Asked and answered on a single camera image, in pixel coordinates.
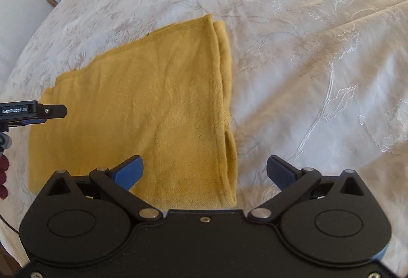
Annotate mustard yellow knit sweater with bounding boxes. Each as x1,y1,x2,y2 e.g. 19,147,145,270
28,15,237,210

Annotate white floral embroidered bedspread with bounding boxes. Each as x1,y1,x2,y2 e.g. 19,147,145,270
1,0,407,276

